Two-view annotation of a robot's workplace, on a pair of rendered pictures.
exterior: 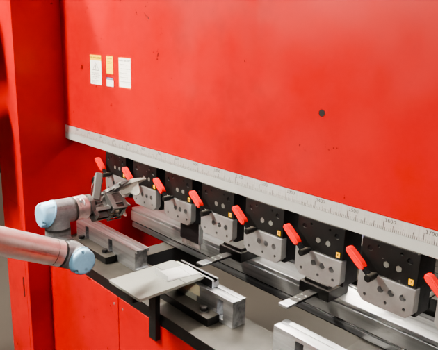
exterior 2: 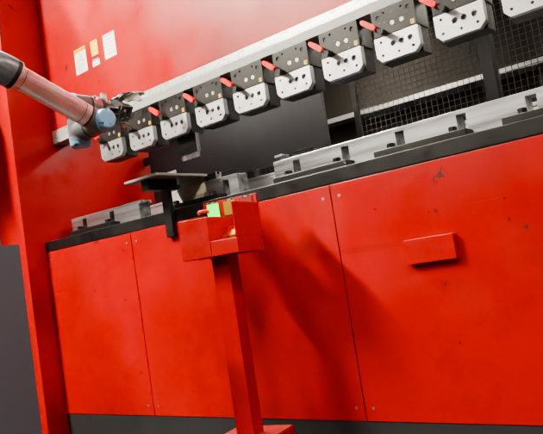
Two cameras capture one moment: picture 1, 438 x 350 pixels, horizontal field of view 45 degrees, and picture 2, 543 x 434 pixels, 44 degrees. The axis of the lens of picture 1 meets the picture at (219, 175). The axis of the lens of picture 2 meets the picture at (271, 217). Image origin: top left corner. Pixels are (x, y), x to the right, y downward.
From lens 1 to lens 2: 1.50 m
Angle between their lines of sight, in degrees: 21
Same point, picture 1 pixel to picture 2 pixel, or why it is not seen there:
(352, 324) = not seen: hidden behind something
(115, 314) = (128, 254)
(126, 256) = (130, 214)
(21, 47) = not seen: hidden behind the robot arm
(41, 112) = (29, 117)
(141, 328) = (158, 241)
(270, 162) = (243, 31)
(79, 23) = (60, 31)
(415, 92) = not seen: outside the picture
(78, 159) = (67, 166)
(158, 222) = (153, 207)
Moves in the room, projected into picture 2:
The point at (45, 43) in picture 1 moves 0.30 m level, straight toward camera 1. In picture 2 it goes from (29, 58) to (37, 34)
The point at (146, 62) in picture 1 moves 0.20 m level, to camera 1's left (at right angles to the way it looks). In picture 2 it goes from (128, 24) to (79, 28)
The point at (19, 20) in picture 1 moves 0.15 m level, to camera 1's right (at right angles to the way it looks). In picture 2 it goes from (5, 35) to (39, 33)
